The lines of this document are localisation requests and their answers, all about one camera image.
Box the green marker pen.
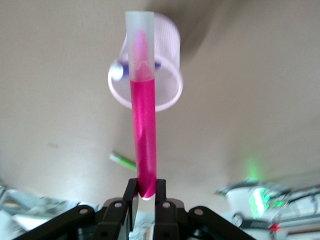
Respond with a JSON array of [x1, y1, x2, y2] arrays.
[[108, 150, 138, 172]]

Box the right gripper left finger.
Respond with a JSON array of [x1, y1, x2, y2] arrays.
[[14, 177, 140, 240]]

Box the red base connector cap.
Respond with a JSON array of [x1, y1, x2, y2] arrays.
[[268, 223, 282, 234]]

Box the pink marker pen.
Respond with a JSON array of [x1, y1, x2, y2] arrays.
[[124, 10, 159, 202]]

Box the pink plastic cup holder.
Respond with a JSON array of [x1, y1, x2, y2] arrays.
[[107, 12, 184, 113]]

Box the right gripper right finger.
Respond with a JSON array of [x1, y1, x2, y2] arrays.
[[151, 178, 251, 240]]

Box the purple marker pen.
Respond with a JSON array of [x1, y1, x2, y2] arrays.
[[110, 59, 161, 82]]

